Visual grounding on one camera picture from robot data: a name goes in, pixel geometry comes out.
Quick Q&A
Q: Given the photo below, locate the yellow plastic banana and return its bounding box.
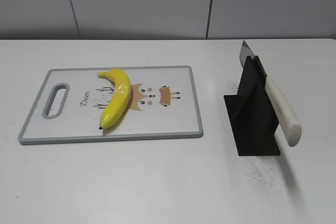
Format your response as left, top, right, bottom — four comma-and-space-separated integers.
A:
98, 68, 132, 130

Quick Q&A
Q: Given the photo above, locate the black knife stand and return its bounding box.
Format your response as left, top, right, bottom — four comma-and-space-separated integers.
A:
224, 56, 280, 156

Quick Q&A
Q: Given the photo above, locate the white-handled kitchen knife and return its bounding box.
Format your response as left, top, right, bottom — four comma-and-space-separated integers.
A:
239, 40, 302, 147

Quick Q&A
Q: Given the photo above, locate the white deer cutting board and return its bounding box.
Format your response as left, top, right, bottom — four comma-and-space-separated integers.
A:
18, 66, 203, 145

